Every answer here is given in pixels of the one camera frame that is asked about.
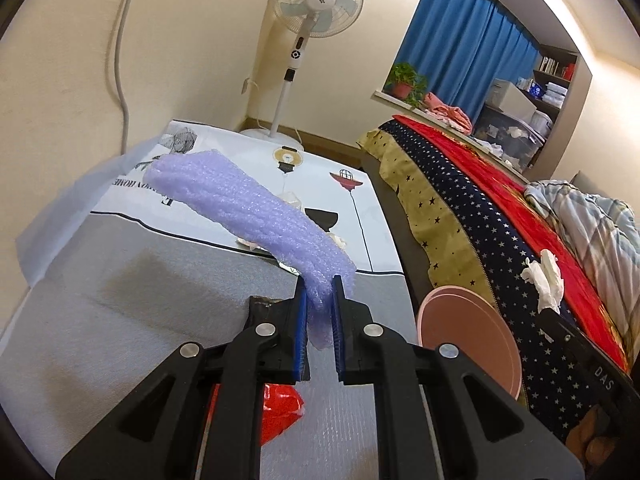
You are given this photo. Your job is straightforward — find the grey wall cable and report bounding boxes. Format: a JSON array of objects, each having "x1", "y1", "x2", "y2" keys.
[{"x1": 107, "y1": 0, "x2": 138, "y2": 153}]

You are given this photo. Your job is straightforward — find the blue curtain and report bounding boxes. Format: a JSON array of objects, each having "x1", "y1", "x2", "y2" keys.
[{"x1": 392, "y1": 0, "x2": 543, "y2": 136}]

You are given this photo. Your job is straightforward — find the printed white and grey tablecloth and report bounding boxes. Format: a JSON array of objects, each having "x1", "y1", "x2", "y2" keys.
[{"x1": 0, "y1": 120, "x2": 421, "y2": 480}]

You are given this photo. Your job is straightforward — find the white tissue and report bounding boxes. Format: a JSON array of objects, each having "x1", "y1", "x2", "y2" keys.
[{"x1": 520, "y1": 249, "x2": 565, "y2": 313}]

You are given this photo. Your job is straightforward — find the yellow star bed skirt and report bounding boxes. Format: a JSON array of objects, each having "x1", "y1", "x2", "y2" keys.
[{"x1": 356, "y1": 129, "x2": 496, "y2": 306}]

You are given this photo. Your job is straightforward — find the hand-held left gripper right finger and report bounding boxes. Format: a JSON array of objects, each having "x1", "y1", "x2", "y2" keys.
[{"x1": 332, "y1": 275, "x2": 585, "y2": 480}]

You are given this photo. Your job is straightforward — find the grey bed frame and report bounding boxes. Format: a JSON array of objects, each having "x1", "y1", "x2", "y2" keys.
[{"x1": 360, "y1": 152, "x2": 431, "y2": 311}]

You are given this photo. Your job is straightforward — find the white box appliance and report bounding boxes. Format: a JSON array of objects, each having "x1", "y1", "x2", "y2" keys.
[{"x1": 487, "y1": 78, "x2": 536, "y2": 116}]

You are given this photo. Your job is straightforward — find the pink cloth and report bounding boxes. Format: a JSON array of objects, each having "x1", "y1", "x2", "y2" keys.
[{"x1": 424, "y1": 91, "x2": 473, "y2": 133}]

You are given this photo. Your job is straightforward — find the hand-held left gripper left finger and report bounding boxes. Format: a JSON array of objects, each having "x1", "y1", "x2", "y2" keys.
[{"x1": 55, "y1": 277, "x2": 310, "y2": 480}]

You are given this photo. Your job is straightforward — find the clear storage box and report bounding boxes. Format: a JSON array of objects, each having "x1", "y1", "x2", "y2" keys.
[{"x1": 472, "y1": 102, "x2": 543, "y2": 168}]

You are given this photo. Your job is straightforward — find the red plastic packet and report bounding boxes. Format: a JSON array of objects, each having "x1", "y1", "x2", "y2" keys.
[{"x1": 206, "y1": 382, "x2": 306, "y2": 448}]

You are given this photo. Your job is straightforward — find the red blanket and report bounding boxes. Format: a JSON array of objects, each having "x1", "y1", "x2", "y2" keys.
[{"x1": 392, "y1": 115, "x2": 628, "y2": 371}]

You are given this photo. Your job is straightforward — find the wall shelf unit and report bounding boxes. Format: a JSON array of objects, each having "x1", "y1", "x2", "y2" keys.
[{"x1": 532, "y1": 45, "x2": 581, "y2": 111}]

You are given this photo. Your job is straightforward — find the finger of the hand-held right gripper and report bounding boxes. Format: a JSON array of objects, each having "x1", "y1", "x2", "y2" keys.
[{"x1": 537, "y1": 307, "x2": 576, "y2": 356}]

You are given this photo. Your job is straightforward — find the purple foam sheet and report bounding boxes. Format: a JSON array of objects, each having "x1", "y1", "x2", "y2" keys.
[{"x1": 144, "y1": 149, "x2": 357, "y2": 350}]

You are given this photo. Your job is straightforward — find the potted green plant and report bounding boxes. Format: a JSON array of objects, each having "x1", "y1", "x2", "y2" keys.
[{"x1": 384, "y1": 62, "x2": 428, "y2": 108}]

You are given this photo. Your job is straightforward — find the person's right hand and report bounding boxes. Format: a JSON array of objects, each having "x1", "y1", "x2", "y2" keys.
[{"x1": 565, "y1": 404, "x2": 622, "y2": 467}]

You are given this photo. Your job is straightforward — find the navy star blanket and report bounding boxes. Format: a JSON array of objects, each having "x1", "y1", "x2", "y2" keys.
[{"x1": 380, "y1": 120, "x2": 631, "y2": 436}]

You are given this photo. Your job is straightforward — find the plaid duvet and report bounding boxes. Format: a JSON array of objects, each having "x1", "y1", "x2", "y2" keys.
[{"x1": 524, "y1": 180, "x2": 640, "y2": 356}]

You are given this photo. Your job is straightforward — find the pink plastic bin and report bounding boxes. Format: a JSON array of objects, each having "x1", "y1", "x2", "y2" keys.
[{"x1": 416, "y1": 285, "x2": 523, "y2": 401}]

